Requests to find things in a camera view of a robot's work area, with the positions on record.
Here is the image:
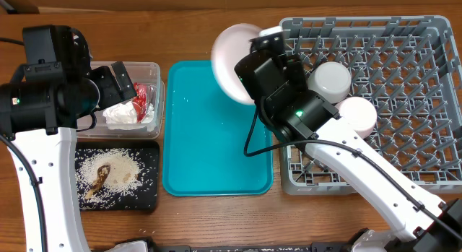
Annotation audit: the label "pink plate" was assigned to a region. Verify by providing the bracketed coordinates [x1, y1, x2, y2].
[211, 23, 262, 105]

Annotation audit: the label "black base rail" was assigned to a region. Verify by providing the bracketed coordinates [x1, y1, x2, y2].
[141, 238, 354, 252]

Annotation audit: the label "teal serving tray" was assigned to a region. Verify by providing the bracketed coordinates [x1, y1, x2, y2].
[162, 61, 274, 196]

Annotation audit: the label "red snack wrapper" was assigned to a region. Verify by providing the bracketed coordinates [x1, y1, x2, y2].
[131, 83, 149, 123]

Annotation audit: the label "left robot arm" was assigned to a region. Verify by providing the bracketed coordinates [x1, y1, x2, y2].
[1, 25, 136, 251]

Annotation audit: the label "white napkin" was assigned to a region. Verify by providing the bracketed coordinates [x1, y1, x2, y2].
[103, 102, 154, 130]

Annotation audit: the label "pink bowl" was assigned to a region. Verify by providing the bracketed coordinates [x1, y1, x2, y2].
[335, 97, 378, 139]

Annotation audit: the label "grey dishwasher rack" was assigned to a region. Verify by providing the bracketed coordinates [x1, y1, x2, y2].
[280, 16, 461, 194]

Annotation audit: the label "rice and food scraps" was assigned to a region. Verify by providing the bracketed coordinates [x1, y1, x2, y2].
[74, 147, 159, 209]

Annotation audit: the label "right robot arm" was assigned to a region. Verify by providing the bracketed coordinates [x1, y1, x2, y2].
[235, 32, 461, 251]

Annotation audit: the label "grey bowl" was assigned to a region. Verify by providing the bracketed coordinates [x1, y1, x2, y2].
[308, 61, 352, 103]

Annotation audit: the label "clear plastic bin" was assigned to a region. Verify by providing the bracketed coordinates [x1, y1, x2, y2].
[77, 61, 165, 139]

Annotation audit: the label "black plastic tray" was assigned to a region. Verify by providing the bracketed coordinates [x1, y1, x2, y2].
[73, 140, 161, 212]

